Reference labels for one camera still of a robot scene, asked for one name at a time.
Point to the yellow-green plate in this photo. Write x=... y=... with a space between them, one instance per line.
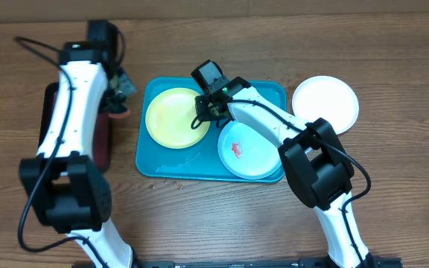
x=169 y=117

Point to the teal plastic tray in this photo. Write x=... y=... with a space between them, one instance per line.
x=200 y=161

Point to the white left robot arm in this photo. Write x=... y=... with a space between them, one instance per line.
x=65 y=181

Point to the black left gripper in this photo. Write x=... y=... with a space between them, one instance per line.
x=127 y=83

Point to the black and pink sponge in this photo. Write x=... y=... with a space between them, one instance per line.
x=120 y=115

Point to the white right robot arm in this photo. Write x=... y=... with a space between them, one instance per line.
x=316 y=166

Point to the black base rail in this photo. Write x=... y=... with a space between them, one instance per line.
x=374 y=261

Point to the white plate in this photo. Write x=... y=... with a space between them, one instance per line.
x=329 y=98

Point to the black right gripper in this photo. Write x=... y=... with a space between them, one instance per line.
x=206 y=114

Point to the light blue plate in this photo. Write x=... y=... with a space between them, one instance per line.
x=248 y=155

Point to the dark red water tray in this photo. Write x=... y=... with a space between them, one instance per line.
x=101 y=143

